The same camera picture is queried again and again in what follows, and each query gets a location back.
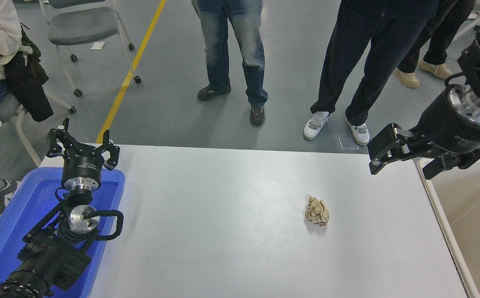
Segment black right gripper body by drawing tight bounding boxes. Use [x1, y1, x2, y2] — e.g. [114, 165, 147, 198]
[414, 88, 480, 154]

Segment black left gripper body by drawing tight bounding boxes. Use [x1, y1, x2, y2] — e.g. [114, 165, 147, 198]
[61, 144, 106, 183]

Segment blue plastic tray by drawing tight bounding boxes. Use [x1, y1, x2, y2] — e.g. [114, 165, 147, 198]
[0, 167, 125, 298]

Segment grey wheeled chair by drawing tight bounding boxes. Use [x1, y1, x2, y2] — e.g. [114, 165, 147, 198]
[38, 0, 142, 98]

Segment large pale bin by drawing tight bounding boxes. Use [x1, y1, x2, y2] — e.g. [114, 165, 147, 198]
[417, 157, 480, 298]

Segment dark green garment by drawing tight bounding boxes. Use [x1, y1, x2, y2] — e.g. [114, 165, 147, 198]
[20, 25, 50, 87]

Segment white frame chair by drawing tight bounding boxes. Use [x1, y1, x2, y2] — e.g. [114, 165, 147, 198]
[0, 43, 77, 167]

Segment white wheeled chair frame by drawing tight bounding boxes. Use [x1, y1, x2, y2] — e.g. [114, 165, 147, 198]
[453, 0, 480, 41]

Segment tan paper ball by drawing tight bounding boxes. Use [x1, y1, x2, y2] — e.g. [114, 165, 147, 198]
[305, 195, 330, 227]

